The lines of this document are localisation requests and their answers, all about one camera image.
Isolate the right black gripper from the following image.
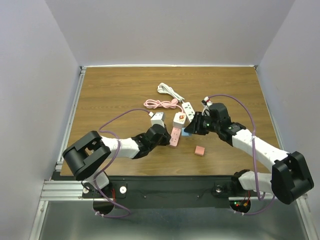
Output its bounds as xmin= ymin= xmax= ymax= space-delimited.
xmin=183 ymin=111 xmax=220 ymax=135

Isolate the blue usb charger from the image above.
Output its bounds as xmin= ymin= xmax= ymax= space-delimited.
xmin=181 ymin=127 xmax=192 ymax=137

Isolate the white cube socket adapter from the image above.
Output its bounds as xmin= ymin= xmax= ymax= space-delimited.
xmin=172 ymin=112 xmax=187 ymax=129

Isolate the pink power strip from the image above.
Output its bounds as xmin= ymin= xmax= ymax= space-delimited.
xmin=169 ymin=127 xmax=182 ymax=147

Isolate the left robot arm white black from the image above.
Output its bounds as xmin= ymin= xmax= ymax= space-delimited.
xmin=62 ymin=124 xmax=171 ymax=197

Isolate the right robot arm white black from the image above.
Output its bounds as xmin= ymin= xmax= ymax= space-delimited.
xmin=185 ymin=103 xmax=314 ymax=205

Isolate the white power strip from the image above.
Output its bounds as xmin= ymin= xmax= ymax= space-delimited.
xmin=181 ymin=102 xmax=195 ymax=123

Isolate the pink usb charger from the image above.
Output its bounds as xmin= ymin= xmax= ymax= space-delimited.
xmin=194 ymin=145 xmax=205 ymax=157

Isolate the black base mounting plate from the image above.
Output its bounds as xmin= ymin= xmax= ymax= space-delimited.
xmin=82 ymin=175 xmax=266 ymax=210

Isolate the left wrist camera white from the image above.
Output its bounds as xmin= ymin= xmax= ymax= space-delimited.
xmin=148 ymin=111 xmax=165 ymax=128

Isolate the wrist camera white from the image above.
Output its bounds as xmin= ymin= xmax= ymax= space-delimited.
xmin=201 ymin=96 xmax=213 ymax=116
xmin=148 ymin=111 xmax=165 ymax=128

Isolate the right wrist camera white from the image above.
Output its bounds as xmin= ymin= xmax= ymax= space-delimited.
xmin=201 ymin=96 xmax=213 ymax=116

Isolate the pink power cord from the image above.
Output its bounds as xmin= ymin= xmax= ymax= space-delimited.
xmin=143 ymin=97 xmax=184 ymax=114

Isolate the white power cord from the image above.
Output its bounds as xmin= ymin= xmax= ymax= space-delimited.
xmin=156 ymin=82 xmax=187 ymax=103

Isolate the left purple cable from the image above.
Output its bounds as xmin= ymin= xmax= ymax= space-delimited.
xmin=94 ymin=108 xmax=153 ymax=218

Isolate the aluminium frame rail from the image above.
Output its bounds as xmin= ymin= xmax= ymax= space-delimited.
xmin=40 ymin=160 xmax=83 ymax=202

